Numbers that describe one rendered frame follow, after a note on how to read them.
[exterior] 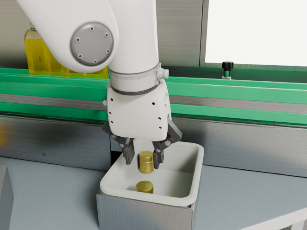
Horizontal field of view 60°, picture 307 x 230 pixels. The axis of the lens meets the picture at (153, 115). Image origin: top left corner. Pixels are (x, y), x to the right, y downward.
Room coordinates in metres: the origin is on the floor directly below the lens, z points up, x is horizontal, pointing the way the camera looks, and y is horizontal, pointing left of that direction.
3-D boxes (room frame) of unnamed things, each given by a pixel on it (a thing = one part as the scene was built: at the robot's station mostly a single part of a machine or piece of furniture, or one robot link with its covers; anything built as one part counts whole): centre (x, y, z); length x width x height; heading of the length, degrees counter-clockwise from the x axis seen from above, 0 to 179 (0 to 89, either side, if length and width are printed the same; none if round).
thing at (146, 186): (0.44, 0.02, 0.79); 0.04 x 0.04 x 0.04
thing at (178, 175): (0.48, -0.01, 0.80); 0.22 x 0.17 x 0.09; 166
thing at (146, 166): (0.57, 0.02, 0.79); 0.04 x 0.04 x 0.04
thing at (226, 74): (0.74, -0.20, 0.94); 0.07 x 0.04 x 0.13; 166
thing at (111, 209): (0.50, -0.02, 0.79); 0.27 x 0.17 x 0.08; 166
